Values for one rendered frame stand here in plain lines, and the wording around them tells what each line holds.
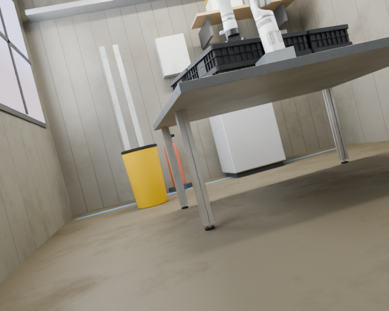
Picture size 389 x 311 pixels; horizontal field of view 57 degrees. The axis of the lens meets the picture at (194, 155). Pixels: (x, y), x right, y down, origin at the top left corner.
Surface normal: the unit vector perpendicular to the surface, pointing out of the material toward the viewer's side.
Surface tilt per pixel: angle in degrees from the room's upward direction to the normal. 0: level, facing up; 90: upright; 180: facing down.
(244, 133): 90
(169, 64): 90
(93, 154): 90
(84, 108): 90
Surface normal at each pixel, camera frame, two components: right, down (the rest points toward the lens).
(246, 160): 0.18, -0.02
